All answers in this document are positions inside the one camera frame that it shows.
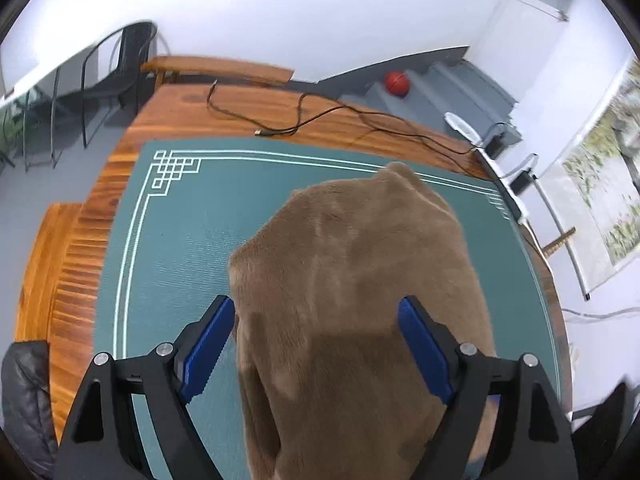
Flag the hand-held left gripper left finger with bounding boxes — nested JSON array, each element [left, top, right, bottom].
[[54, 295, 237, 480]]

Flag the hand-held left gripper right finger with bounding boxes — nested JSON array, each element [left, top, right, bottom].
[[397, 295, 580, 480]]

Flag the brown fleece garment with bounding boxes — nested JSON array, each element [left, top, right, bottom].
[[227, 161, 498, 480]]

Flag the green table mat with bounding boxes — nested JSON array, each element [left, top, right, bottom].
[[92, 137, 563, 480]]

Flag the white power strip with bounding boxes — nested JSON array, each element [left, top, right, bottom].
[[477, 146, 530, 226]]

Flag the white stand pole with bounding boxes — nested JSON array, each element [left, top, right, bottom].
[[530, 152, 593, 303]]

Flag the wooden stick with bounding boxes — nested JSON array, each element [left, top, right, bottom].
[[542, 227, 577, 256]]

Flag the black leather seat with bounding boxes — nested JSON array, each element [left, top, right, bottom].
[[0, 340, 61, 480]]

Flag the dark blurred object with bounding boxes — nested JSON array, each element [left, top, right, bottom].
[[570, 380, 640, 441]]

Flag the white oval object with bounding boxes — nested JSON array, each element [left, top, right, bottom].
[[444, 111, 485, 150]]

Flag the hanging scroll painting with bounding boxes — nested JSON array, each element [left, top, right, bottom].
[[537, 55, 640, 301]]

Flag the grey stairs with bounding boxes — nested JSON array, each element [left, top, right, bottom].
[[317, 45, 523, 161]]

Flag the red ball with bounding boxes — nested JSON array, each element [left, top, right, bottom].
[[384, 71, 412, 97]]

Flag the wooden bench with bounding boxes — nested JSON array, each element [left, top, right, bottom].
[[141, 55, 295, 84]]

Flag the white door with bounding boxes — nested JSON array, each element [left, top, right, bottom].
[[472, 0, 571, 106]]

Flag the white power cable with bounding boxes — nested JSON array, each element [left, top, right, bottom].
[[562, 307, 640, 325]]

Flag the black cable with plug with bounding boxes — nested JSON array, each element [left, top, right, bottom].
[[255, 107, 488, 157]]

